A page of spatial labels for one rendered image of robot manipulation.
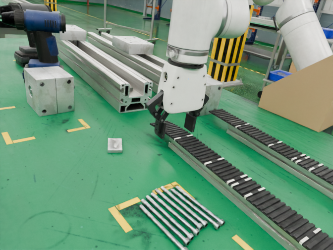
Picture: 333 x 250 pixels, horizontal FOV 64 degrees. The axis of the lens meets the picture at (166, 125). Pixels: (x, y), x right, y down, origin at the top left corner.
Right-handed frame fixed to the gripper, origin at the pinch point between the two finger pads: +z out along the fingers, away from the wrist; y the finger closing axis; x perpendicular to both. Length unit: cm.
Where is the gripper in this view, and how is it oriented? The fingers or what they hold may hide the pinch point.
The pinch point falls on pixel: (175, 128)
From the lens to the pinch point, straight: 61.7
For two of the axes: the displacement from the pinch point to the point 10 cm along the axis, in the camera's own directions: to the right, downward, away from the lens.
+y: 8.2, -1.5, 5.5
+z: -1.3, 8.9, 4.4
